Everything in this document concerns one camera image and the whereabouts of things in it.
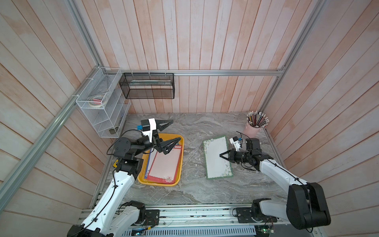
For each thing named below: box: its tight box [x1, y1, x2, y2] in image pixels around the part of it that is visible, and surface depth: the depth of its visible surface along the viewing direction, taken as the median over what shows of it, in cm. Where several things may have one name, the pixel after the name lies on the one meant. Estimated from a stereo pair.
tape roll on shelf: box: [88, 94, 105, 108], surface depth 75 cm
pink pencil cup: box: [243, 122, 262, 138], surface depth 103 cm
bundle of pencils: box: [246, 110, 270, 128], surface depth 102 cm
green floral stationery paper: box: [202, 135, 234, 180], surface depth 88 cm
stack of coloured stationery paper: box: [144, 144, 182, 185], surface depth 92 cm
